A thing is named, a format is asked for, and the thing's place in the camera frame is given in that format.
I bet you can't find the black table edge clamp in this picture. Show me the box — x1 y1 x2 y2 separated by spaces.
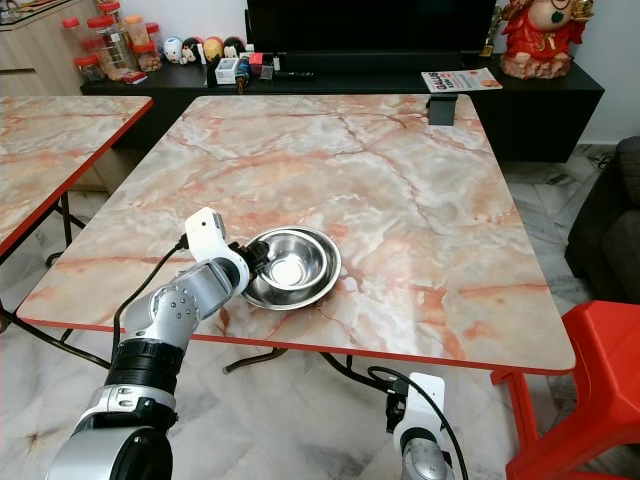
427 95 459 126

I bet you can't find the white orange printed flyer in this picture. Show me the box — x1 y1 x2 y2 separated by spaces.
421 68 503 94

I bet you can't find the small white box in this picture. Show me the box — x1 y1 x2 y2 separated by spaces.
215 58 241 85

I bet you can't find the tall red-lid clear jar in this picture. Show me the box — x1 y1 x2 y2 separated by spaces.
62 17 86 56

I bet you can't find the dark grey sofa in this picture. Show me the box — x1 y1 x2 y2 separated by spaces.
565 135 640 306

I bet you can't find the red laughing Buddha statue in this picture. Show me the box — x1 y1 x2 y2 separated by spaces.
500 0 596 79

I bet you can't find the light wooden cabinet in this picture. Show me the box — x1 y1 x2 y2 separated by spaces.
0 0 96 96

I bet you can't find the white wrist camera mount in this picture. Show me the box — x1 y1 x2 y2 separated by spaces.
405 373 446 441
185 207 233 266

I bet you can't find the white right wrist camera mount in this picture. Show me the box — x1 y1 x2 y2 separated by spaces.
405 373 446 441

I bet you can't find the black folding table leg frame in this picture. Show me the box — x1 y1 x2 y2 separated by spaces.
225 345 401 396
0 190 121 369

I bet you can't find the black flat television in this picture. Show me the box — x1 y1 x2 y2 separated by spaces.
245 0 501 76

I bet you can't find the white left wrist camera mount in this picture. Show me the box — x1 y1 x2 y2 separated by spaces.
185 207 233 266

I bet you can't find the black low tv cabinet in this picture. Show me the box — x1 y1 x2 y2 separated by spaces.
80 58 606 163

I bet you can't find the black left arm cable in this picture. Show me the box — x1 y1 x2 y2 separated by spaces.
112 232 191 356

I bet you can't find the small red-lid jar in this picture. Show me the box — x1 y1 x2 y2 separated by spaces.
133 42 161 73
74 55 103 83

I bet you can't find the white blue round figurine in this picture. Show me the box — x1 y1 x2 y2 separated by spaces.
163 37 186 64

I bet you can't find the red plastic stool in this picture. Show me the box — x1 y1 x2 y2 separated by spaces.
490 300 640 480

